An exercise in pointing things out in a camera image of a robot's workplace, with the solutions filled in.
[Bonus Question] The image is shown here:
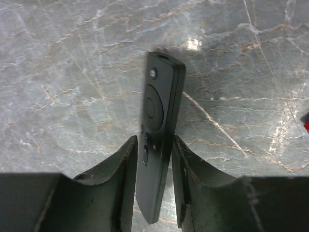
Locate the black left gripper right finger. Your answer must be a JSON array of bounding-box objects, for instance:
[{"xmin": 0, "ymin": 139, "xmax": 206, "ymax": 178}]
[{"xmin": 171, "ymin": 136, "xmax": 309, "ymax": 232}]

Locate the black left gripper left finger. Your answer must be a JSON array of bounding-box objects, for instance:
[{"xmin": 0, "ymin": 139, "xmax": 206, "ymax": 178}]
[{"xmin": 0, "ymin": 136, "xmax": 138, "ymax": 232}]

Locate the black remote control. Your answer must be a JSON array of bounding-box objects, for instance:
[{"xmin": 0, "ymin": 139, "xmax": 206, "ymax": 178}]
[{"xmin": 136, "ymin": 51, "xmax": 186, "ymax": 224}]

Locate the red battery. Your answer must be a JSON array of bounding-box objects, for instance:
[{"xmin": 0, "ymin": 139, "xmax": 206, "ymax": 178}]
[{"xmin": 301, "ymin": 112, "xmax": 309, "ymax": 133}]

